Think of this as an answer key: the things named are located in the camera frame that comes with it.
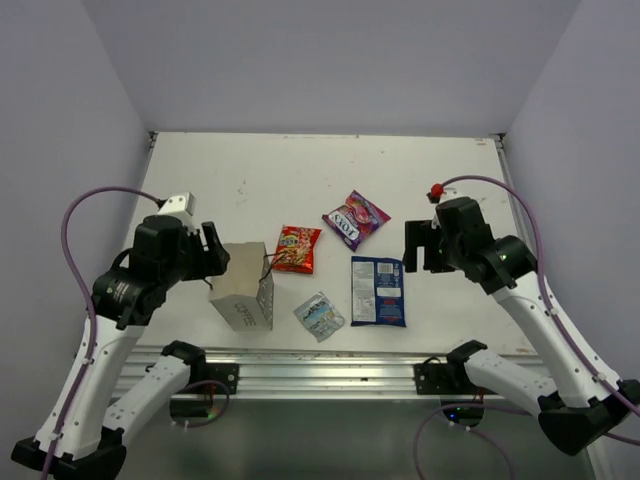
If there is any white paper coffee bag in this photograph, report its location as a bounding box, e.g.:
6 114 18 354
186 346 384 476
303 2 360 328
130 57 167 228
209 242 274 333

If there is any blue snack packet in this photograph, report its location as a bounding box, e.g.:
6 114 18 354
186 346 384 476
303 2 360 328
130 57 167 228
351 256 406 328

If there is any purple candy packet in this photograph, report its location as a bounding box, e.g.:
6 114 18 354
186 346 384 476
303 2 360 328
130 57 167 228
322 190 391 252

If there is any red snack packet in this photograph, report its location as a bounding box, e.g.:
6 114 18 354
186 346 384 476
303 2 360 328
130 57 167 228
271 225 321 275

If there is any silver small snack packet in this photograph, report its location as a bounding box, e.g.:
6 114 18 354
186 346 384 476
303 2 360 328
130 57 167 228
293 292 345 343

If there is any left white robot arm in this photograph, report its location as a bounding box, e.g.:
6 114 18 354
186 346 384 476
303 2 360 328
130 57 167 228
11 215 231 479

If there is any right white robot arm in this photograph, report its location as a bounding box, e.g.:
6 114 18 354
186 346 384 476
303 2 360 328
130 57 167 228
403 196 639 456

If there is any right wrist camera red cap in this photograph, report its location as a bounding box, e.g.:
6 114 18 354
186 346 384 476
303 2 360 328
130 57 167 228
427 183 459 205

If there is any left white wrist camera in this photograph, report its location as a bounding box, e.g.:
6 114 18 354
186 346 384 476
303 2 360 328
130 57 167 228
158 192 196 230

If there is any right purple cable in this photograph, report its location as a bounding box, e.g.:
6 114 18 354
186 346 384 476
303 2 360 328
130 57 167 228
439 174 640 419

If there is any purple cable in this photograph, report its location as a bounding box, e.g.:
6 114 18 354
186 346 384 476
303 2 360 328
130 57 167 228
439 174 640 419
42 186 164 480

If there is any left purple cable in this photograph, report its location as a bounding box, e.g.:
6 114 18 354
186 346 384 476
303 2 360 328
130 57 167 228
42 186 164 480

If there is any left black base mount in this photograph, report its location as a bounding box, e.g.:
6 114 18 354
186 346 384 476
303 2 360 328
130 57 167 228
200 362 240 395

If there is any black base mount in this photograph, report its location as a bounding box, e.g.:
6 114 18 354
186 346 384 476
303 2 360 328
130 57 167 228
413 357 470 396
200 362 240 395

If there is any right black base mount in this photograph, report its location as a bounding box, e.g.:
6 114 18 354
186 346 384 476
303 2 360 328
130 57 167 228
413 357 470 396

